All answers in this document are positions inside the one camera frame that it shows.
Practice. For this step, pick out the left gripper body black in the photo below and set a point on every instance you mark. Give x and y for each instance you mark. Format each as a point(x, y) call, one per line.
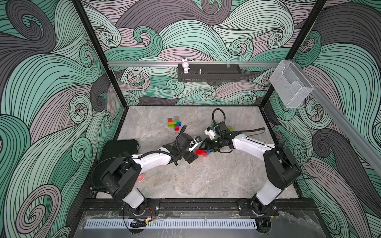
point(188, 156)

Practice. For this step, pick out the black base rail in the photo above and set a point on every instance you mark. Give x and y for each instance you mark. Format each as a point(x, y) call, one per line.
point(160, 206)

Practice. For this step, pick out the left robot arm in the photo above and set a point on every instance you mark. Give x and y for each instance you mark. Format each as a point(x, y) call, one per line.
point(120, 166)

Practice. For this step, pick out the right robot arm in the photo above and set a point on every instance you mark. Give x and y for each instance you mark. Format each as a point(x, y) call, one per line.
point(281, 166)

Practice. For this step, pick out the pink white small toy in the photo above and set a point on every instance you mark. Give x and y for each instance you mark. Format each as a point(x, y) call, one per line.
point(141, 177)

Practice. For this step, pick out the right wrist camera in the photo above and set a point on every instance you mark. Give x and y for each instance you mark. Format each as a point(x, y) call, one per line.
point(210, 133)

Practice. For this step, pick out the white slotted cable duct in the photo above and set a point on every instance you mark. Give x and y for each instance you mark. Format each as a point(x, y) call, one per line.
point(174, 224)

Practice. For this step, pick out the white rabbit figurine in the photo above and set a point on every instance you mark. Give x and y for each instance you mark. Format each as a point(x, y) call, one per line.
point(185, 66)

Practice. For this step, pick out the black wall shelf tray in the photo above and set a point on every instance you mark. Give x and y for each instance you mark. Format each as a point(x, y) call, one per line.
point(209, 72)

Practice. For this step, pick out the clear plastic wall box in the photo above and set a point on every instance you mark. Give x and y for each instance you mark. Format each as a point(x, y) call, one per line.
point(291, 83)

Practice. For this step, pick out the lime green long lego brick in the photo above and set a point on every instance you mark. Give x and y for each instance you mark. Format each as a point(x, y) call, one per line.
point(171, 125)

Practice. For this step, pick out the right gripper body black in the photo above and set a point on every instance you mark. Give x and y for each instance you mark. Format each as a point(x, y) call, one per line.
point(214, 145)

